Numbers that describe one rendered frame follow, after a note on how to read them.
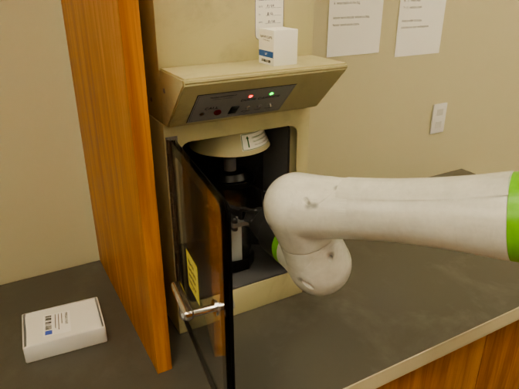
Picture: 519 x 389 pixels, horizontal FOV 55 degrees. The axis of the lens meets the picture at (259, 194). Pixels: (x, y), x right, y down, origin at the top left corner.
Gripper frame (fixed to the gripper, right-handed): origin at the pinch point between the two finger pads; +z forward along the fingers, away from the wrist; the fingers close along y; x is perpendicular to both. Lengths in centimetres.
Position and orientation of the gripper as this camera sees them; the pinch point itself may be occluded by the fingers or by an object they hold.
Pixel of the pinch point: (231, 194)
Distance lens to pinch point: 114.2
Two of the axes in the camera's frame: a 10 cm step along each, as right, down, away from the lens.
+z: -4.9, -3.5, 8.0
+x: 0.0, 9.2, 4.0
